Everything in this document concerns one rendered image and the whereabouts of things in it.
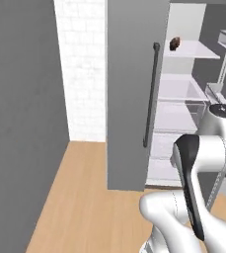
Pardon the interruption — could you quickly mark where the clear fridge drawer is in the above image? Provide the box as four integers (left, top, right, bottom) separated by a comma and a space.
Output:
153, 98, 207, 134

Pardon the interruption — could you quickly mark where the grey fridge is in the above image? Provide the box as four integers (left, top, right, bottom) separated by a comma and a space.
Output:
145, 0, 226, 190

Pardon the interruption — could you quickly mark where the brown steak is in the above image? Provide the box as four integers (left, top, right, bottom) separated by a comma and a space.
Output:
169, 37, 182, 51

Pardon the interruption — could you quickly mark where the white fridge shelf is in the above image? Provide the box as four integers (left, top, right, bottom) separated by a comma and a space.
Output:
164, 40, 221, 60

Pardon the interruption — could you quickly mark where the dark fridge door handle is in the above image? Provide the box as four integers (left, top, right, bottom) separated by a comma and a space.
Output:
142, 42, 161, 148

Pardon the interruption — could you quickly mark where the grey fridge door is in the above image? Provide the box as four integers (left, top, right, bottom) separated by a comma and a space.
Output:
106, 0, 171, 192

